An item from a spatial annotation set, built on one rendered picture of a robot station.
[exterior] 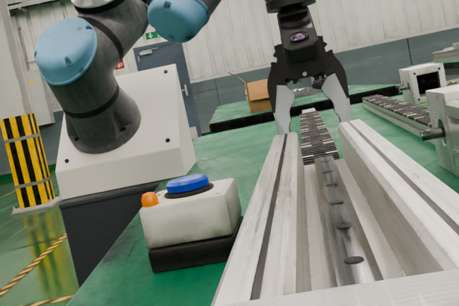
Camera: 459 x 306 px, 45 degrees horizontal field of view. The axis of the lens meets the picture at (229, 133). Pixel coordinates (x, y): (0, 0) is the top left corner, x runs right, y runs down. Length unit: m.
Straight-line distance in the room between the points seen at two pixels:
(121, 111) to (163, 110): 0.10
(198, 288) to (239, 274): 0.26
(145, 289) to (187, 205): 0.08
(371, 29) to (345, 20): 0.56
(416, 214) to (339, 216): 0.13
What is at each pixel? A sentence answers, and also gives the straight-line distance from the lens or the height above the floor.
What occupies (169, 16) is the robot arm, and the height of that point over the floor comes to 1.04.
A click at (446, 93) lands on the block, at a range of 0.65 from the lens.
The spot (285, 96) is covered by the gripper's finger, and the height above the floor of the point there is 0.90.
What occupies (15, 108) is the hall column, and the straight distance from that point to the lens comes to 6.91.
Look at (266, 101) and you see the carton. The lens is 2.75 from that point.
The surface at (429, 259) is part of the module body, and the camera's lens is 0.21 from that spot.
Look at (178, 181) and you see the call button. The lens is 0.52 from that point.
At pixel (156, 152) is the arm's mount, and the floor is 0.83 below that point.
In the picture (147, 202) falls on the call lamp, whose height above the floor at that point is 0.84.
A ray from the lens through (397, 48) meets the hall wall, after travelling 12.04.
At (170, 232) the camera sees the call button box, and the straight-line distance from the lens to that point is 0.50.
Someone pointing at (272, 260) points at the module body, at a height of 0.86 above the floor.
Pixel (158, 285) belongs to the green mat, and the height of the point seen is 0.78.
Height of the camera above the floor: 0.93
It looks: 5 degrees down
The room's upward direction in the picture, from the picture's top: 12 degrees counter-clockwise
